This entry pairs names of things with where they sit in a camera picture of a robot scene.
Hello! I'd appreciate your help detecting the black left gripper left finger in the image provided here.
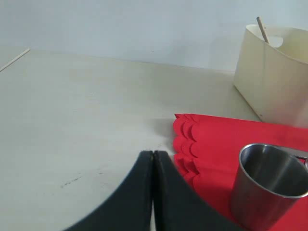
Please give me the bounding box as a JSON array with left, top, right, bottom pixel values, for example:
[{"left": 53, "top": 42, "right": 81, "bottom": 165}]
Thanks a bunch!
[{"left": 67, "top": 151, "right": 154, "bottom": 231}]

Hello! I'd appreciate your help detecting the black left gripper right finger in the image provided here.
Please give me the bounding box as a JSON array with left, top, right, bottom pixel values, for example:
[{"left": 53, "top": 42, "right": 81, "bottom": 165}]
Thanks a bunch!
[{"left": 152, "top": 151, "right": 241, "bottom": 231}]

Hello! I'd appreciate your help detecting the stainless steel cup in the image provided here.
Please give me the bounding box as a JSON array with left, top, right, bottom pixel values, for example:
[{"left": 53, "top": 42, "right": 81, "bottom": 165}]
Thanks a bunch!
[{"left": 230, "top": 143, "right": 308, "bottom": 231}]

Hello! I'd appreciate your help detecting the silver table knife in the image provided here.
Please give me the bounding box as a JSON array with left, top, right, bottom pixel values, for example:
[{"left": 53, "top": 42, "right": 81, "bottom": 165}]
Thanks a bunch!
[{"left": 293, "top": 152, "right": 308, "bottom": 159}]

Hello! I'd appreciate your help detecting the wooden chopstick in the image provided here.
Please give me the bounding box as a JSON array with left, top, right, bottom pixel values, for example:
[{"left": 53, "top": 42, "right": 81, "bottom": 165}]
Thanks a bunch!
[{"left": 256, "top": 16, "right": 269, "bottom": 44}]

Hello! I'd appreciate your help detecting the red scalloped table cloth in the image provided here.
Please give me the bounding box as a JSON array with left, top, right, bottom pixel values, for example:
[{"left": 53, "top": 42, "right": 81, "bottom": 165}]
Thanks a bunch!
[{"left": 173, "top": 114, "right": 308, "bottom": 219}]

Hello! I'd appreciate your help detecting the cream plastic tub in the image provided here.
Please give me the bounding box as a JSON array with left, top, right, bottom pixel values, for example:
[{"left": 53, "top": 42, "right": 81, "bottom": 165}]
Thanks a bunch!
[{"left": 233, "top": 25, "right": 308, "bottom": 128}]

